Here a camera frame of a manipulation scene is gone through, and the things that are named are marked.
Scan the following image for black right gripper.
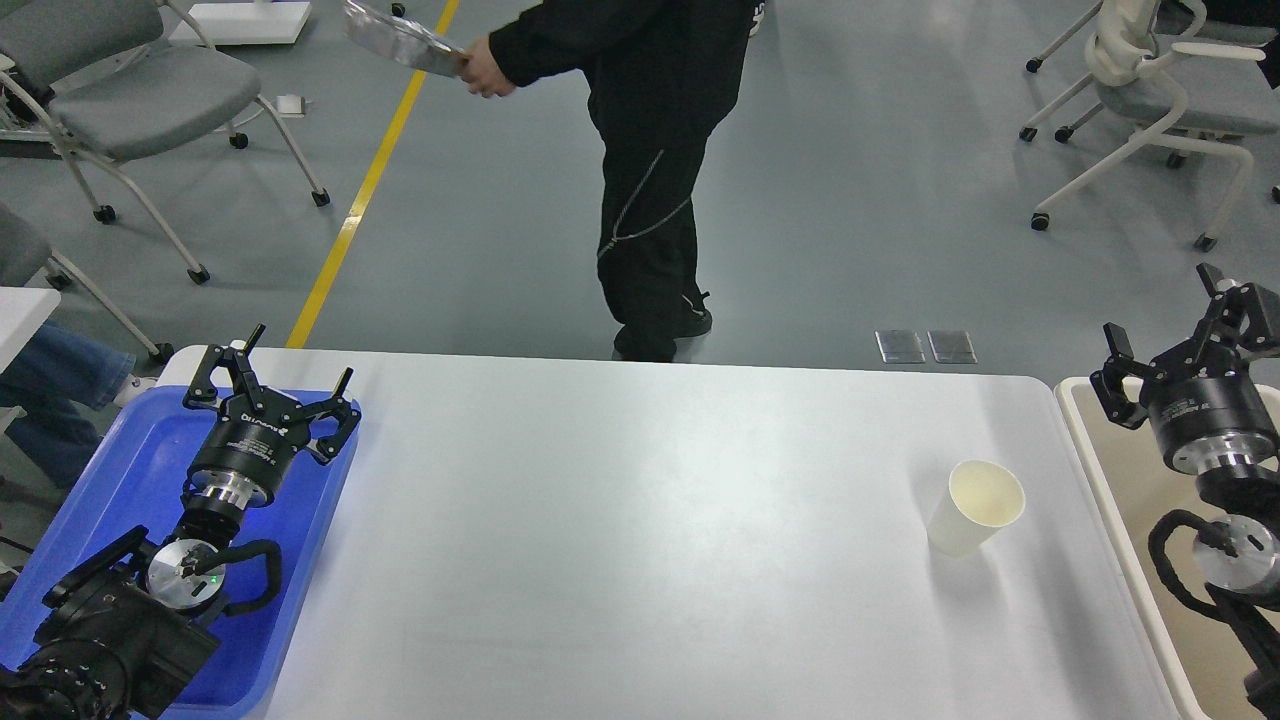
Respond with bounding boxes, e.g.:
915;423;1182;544
1089;263;1279;473

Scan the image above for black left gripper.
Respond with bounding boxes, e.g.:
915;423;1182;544
182;323;362;492

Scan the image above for white paper cup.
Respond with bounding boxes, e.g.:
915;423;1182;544
925;460;1027;557

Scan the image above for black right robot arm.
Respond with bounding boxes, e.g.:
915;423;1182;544
1091;263;1279;719

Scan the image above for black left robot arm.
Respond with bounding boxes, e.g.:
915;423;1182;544
3;333;364;719

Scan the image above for person's hand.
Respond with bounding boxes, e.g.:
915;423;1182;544
460;35;517;99

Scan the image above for blue plastic tray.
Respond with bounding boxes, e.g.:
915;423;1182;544
1;386;358;719

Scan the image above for seated person blue jeans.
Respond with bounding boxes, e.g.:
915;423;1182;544
1;320;157;491

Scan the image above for right floor outlet plate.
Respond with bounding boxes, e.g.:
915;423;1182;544
927;331;978;365

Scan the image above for floor outlet plate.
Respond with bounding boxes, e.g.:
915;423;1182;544
927;331;978;365
874;331;925;365

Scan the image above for white office chair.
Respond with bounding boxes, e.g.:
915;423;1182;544
1019;1;1277;252

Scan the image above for white side table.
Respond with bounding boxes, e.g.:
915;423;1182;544
1;287;61;372

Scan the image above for left floor outlet plate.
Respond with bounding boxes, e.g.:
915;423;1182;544
874;331;925;365

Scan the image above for grey chair at left edge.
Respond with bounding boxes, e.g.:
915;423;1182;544
1;205;174;363

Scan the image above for beige plastic bin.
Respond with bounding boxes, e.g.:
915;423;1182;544
1056;378;1277;719

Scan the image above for silver metal tray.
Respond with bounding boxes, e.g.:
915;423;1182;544
344;1;468;77

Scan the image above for person in black clothes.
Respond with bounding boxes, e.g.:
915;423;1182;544
488;1;755;363

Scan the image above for grey chair with white frame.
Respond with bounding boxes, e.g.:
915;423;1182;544
1;1;330;284

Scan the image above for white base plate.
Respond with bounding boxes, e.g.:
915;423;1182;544
188;1;312;47

